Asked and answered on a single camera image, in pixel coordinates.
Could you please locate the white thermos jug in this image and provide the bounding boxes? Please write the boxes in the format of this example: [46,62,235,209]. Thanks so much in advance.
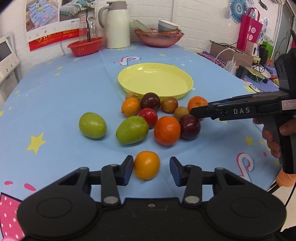
[98,1,130,49]

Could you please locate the dark purple plum back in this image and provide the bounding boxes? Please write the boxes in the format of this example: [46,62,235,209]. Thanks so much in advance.
[140,92,161,111]

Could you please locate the brown kiwi back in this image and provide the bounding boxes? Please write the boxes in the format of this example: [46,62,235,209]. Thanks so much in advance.
[125,92,140,101]

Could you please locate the red small tomato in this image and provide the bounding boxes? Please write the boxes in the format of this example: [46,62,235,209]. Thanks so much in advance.
[138,108,158,128]

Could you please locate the bedding wall poster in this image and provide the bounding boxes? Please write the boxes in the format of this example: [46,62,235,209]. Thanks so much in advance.
[25,0,96,51]

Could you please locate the green white plate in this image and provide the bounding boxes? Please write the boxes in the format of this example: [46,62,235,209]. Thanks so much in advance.
[133,19,152,33]

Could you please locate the yellow plastic plate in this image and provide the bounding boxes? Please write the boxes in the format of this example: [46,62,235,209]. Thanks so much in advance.
[117,63,194,99]

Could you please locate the yellow-orange kumquat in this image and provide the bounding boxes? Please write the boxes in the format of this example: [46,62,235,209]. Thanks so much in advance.
[133,151,161,180]

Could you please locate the cardboard box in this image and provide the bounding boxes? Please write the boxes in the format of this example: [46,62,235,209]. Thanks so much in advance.
[210,41,254,67]

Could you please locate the dark purple plum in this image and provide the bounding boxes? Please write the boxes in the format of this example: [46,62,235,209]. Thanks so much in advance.
[179,114,201,140]
[140,92,161,111]

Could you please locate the white water dispenser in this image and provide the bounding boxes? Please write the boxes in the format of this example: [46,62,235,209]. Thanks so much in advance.
[0,33,22,107]

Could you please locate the large orange tangerine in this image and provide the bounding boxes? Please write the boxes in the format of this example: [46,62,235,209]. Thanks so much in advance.
[154,116,181,146]

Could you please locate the right hand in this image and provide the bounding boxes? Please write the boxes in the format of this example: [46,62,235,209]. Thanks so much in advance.
[262,118,296,159]

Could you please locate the red-yellow plum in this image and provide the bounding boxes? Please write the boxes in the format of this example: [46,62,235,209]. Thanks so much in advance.
[161,97,179,113]

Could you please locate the stacked ceramic bowls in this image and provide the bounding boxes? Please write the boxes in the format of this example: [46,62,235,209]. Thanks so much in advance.
[158,20,179,33]

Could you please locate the blue patterned tablecloth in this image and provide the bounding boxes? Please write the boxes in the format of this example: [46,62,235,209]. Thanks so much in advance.
[0,41,282,241]

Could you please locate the red plastic basket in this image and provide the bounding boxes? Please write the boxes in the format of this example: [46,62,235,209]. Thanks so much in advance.
[67,37,104,57]

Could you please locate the white charger cable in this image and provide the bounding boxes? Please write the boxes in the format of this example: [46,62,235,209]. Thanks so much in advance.
[214,48,255,72]

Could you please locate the pink gift bag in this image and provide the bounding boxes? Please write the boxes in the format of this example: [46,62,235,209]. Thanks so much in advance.
[236,7,263,51]

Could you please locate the brown kiwi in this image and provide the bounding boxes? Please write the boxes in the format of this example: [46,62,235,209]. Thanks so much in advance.
[125,92,140,101]
[174,106,189,120]

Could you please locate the orange kumquat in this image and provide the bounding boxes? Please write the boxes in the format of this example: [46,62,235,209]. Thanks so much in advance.
[121,97,140,117]

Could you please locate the dark purple plum front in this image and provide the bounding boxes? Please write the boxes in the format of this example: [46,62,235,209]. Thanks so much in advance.
[179,114,201,140]

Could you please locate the clear glass cups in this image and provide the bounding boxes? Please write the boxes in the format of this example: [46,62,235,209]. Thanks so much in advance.
[79,12,98,43]

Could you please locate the green mango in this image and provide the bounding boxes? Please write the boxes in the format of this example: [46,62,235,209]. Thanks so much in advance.
[115,115,149,145]
[79,112,107,139]

